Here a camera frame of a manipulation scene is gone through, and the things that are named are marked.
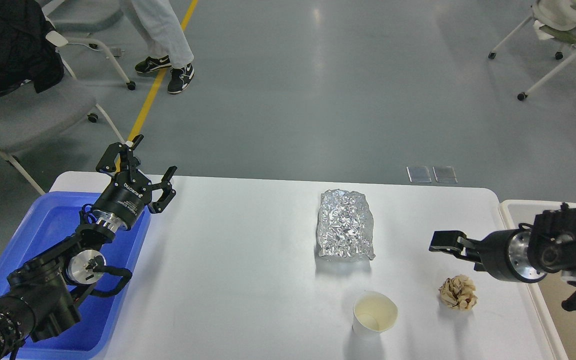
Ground white paper cup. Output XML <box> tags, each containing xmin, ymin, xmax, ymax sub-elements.
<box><xmin>351</xmin><ymin>291</ymin><xmax>399</xmax><ymax>338</ymax></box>

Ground grey office chair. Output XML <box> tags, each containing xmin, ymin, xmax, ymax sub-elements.
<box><xmin>0</xmin><ymin>15</ymin><xmax>126</xmax><ymax>196</ymax></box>

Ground beige plastic bin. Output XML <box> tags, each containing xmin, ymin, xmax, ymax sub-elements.
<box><xmin>499</xmin><ymin>199</ymin><xmax>576</xmax><ymax>360</ymax></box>

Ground white chair with cushion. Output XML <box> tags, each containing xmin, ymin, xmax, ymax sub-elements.
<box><xmin>487</xmin><ymin>0</ymin><xmax>576</xmax><ymax>101</ymax></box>

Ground blue plastic bin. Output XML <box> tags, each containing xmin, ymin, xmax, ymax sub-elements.
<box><xmin>0</xmin><ymin>189</ymin><xmax>159</xmax><ymax>360</ymax></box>

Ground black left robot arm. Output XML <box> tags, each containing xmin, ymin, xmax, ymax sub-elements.
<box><xmin>0</xmin><ymin>134</ymin><xmax>177</xmax><ymax>360</ymax></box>

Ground right floor metal plate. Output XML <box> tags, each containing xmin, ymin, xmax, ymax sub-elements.
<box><xmin>432</xmin><ymin>166</ymin><xmax>458</xmax><ymax>183</ymax></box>

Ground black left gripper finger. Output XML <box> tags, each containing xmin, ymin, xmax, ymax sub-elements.
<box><xmin>95</xmin><ymin>134</ymin><xmax>144</xmax><ymax>181</ymax></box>
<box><xmin>146</xmin><ymin>166</ymin><xmax>178</xmax><ymax>214</ymax></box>

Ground crumpled aluminium foil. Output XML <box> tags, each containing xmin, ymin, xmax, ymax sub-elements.
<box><xmin>316</xmin><ymin>189</ymin><xmax>376</xmax><ymax>262</ymax></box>

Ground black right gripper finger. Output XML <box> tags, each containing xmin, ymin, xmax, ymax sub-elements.
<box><xmin>429</xmin><ymin>230</ymin><xmax>483</xmax><ymax>264</ymax></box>

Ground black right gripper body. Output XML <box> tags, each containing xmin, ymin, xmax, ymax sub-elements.
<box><xmin>473</xmin><ymin>228</ymin><xmax>544</xmax><ymax>284</ymax></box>

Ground black jacket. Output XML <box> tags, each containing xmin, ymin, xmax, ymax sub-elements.
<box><xmin>0</xmin><ymin>0</ymin><xmax>65</xmax><ymax>97</ymax></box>

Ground person in grey trousers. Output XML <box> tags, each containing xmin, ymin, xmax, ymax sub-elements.
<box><xmin>118</xmin><ymin>0</ymin><xmax>195</xmax><ymax>95</ymax></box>

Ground crumpled brown paper ball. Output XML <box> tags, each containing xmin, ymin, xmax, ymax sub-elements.
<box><xmin>438</xmin><ymin>275</ymin><xmax>478</xmax><ymax>312</ymax></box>

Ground left floor metal plate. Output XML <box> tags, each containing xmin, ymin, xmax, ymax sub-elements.
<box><xmin>406</xmin><ymin>166</ymin><xmax>433</xmax><ymax>183</ymax></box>

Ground floor metal plate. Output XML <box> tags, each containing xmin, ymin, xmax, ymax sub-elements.
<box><xmin>432</xmin><ymin>166</ymin><xmax>458</xmax><ymax>183</ymax></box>
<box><xmin>406</xmin><ymin>166</ymin><xmax>433</xmax><ymax>183</ymax></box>

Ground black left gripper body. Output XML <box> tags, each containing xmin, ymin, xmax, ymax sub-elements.
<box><xmin>91</xmin><ymin>172</ymin><xmax>152</xmax><ymax>231</ymax></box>

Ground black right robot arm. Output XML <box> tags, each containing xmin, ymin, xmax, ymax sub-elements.
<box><xmin>429</xmin><ymin>203</ymin><xmax>576</xmax><ymax>312</ymax></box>

